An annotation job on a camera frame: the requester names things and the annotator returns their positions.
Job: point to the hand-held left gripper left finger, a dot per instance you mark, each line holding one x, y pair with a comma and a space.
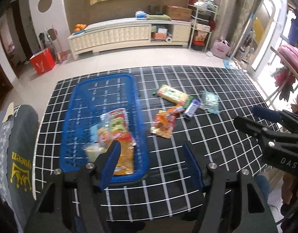
110, 168

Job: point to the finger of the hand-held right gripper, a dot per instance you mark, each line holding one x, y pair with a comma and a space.
265, 112
250, 127

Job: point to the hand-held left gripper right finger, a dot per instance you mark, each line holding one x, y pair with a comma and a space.
193, 168

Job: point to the small orange snack packet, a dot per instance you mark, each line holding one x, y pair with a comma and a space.
125, 155

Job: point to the white beige snack packet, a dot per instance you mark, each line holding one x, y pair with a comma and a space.
93, 151

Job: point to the small clear snack packet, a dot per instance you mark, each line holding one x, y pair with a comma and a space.
96, 131

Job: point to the large red snack packet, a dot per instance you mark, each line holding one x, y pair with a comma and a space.
117, 121

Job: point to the silver clear snack packet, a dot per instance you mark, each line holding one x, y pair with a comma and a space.
104, 120

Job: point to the clear teal snack packet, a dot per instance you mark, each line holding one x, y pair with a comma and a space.
209, 100

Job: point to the blue plastic basket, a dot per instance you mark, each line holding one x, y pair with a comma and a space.
73, 131

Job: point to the orange crinkled snack packet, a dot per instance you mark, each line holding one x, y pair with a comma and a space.
163, 125

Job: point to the small purple white tube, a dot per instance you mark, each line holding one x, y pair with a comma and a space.
191, 108

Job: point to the yellow green snack packet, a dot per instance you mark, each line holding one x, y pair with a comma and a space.
173, 94

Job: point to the person's right hand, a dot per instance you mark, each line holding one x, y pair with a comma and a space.
293, 185

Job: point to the red hanging clothes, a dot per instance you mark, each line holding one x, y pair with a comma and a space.
283, 80

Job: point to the black checked tablecloth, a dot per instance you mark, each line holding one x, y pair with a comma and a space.
212, 131

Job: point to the person's blue trouser leg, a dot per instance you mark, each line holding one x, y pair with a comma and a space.
261, 187

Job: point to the wooden folding rack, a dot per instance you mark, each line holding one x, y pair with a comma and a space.
288, 66

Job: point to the blue mop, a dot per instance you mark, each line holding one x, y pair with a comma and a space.
227, 63

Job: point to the pink quilt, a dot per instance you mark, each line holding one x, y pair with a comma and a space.
292, 54

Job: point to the pink gift bag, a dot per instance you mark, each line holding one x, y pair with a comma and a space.
220, 48

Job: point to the arched standing mirror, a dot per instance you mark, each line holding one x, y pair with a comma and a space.
263, 24

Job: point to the blue hanging garment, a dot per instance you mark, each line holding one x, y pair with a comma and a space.
297, 29

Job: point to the grey printed cloth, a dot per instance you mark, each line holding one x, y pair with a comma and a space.
17, 150

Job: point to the patterned beige curtain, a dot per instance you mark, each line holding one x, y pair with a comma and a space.
246, 17

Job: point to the white metal shelf rack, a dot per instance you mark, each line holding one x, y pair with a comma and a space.
203, 26

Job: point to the red gift bag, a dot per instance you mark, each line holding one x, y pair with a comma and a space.
42, 62

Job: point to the broom and dustpan set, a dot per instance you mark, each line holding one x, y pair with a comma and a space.
56, 48

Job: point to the cream television cabinet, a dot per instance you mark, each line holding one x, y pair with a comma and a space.
115, 36

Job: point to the brown cardboard box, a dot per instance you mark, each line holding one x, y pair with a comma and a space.
178, 12

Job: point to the green folded cloth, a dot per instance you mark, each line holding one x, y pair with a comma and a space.
158, 17

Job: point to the plate of oranges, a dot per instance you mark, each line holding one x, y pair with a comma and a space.
80, 28

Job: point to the black router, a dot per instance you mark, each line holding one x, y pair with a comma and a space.
155, 10

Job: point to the dark wooden door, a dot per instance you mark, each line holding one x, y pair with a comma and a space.
21, 41

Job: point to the blue tissue box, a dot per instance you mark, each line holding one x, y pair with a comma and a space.
140, 15

